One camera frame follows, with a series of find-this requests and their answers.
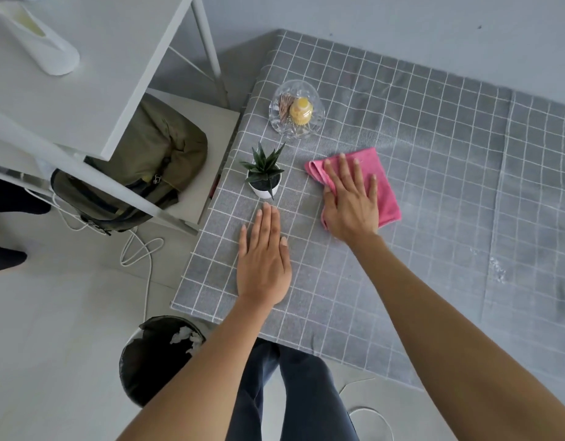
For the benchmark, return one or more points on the person's right hand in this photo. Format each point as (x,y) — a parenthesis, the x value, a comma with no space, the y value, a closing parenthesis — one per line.
(351,211)

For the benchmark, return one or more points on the person's left hand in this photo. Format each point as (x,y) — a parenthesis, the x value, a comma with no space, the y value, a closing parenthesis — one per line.
(264,270)

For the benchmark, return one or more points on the pink cleaning cloth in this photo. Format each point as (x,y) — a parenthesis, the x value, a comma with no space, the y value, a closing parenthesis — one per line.
(388,197)

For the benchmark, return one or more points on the small potted succulent plant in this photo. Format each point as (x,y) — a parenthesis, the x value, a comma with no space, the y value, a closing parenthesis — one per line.
(266,190)

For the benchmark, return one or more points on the clear glass bowl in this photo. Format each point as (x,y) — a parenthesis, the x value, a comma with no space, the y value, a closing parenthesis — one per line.
(282,128)

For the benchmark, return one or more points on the person's right forearm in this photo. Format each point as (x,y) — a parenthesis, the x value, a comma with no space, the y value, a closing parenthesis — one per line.
(461,344)

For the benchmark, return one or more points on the person's left forearm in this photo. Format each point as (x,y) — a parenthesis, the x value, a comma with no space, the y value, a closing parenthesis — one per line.
(204,381)

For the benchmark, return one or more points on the grey checked tablecloth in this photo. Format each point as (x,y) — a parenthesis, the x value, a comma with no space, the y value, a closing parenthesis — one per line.
(447,156)

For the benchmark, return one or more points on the brown snack pieces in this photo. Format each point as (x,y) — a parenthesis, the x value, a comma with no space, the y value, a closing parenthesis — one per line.
(286,107)

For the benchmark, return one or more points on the blue grey jeans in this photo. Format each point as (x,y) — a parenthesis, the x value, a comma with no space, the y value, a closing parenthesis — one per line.
(305,399)

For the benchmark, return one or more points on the olive green backpack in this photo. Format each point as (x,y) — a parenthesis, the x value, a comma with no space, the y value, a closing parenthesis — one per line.
(172,146)

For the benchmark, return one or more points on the black lined trash bin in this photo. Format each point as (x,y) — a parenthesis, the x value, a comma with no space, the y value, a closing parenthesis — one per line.
(144,372)

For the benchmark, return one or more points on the scattered white crumbs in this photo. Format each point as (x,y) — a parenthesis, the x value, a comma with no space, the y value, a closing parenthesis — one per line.
(497,268)

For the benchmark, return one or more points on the white shelf rack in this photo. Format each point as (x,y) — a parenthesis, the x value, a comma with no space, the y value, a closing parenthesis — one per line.
(103,87)

